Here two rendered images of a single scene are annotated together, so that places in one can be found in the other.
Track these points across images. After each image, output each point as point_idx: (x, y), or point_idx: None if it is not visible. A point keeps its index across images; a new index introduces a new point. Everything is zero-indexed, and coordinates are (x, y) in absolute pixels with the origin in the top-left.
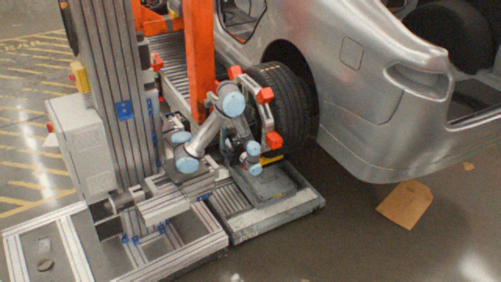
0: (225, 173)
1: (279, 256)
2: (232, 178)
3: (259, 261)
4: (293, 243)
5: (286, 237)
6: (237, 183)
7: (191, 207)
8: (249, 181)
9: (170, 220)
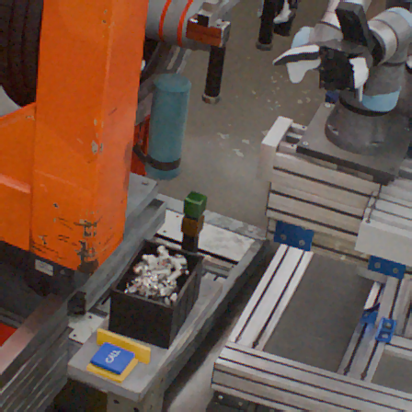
0: (90, 326)
1: (223, 192)
2: (96, 306)
3: (261, 211)
4: (172, 184)
5: (168, 196)
6: (112, 280)
7: (304, 273)
8: (127, 215)
9: (370, 286)
